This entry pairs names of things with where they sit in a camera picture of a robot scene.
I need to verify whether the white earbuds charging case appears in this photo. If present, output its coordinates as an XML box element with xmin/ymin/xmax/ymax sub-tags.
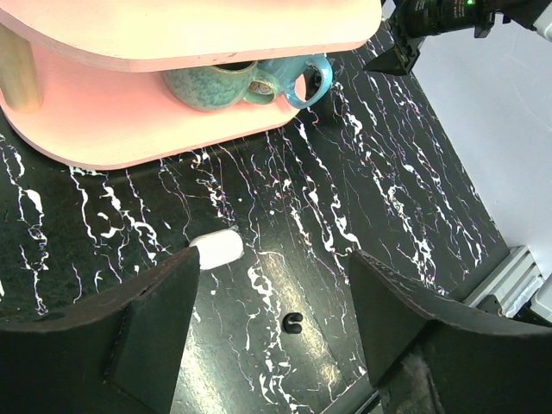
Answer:
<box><xmin>190</xmin><ymin>229</ymin><xmax>244</xmax><ymax>270</ymax></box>

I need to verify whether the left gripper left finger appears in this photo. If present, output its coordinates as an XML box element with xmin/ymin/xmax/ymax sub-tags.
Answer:
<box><xmin>1</xmin><ymin>247</ymin><xmax>200</xmax><ymax>413</ymax></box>

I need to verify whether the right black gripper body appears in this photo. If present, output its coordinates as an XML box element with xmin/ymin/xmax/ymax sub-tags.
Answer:
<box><xmin>386</xmin><ymin>18</ymin><xmax>426</xmax><ymax>72</ymax></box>

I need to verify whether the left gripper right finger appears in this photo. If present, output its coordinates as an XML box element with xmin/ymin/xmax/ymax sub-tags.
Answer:
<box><xmin>348</xmin><ymin>250</ymin><xmax>551</xmax><ymax>413</ymax></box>

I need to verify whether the small black earbud on table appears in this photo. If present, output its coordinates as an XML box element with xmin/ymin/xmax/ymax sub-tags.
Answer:
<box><xmin>282</xmin><ymin>312</ymin><xmax>303</xmax><ymax>335</ymax></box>

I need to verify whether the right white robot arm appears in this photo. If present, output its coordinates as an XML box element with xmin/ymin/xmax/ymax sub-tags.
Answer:
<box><xmin>363</xmin><ymin>0</ymin><xmax>551</xmax><ymax>76</ymax></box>

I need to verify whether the light blue mug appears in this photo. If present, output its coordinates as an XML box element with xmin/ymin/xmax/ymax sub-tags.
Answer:
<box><xmin>259</xmin><ymin>54</ymin><xmax>334</xmax><ymax>110</ymax></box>

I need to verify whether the black marble mat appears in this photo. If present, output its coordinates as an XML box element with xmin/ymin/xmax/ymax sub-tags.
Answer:
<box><xmin>1</xmin><ymin>29</ymin><xmax>508</xmax><ymax>413</ymax></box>

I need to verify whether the pink three-tier shelf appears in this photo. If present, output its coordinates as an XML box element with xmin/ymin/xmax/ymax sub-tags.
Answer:
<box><xmin>1</xmin><ymin>1</ymin><xmax>382</xmax><ymax>170</ymax></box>

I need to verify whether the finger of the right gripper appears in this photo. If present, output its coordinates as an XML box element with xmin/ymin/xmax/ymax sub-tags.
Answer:
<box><xmin>363</xmin><ymin>44</ymin><xmax>408</xmax><ymax>76</ymax></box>

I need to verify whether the teal green mug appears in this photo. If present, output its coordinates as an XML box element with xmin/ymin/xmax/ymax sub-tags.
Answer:
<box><xmin>163</xmin><ymin>61</ymin><xmax>281</xmax><ymax>111</ymax></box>

